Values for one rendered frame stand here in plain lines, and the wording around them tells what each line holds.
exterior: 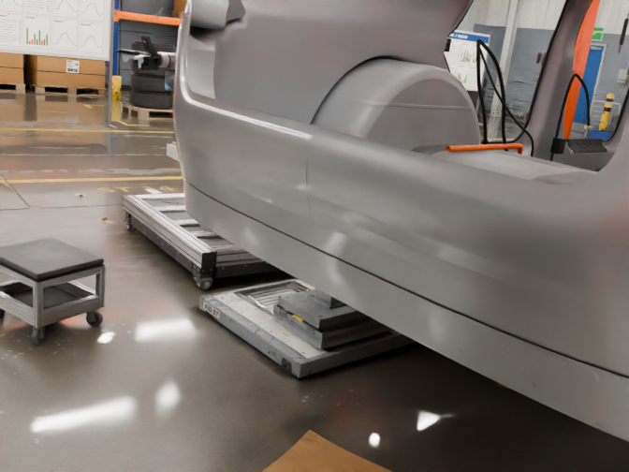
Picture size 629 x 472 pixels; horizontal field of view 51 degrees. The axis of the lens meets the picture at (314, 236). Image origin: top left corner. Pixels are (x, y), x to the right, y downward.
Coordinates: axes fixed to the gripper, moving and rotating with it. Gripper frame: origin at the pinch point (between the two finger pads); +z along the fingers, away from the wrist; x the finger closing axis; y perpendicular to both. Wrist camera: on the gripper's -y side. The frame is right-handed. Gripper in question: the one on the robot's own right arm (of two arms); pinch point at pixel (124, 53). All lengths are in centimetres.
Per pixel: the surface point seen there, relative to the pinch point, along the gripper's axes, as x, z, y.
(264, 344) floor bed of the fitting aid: -117, -7, 103
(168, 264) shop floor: 0, -45, 125
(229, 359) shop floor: -111, 7, 109
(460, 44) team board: 319, -922, 16
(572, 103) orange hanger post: -117, -295, -6
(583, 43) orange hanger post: -111, -293, -47
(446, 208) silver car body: -228, 83, -21
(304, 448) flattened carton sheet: -178, 33, 99
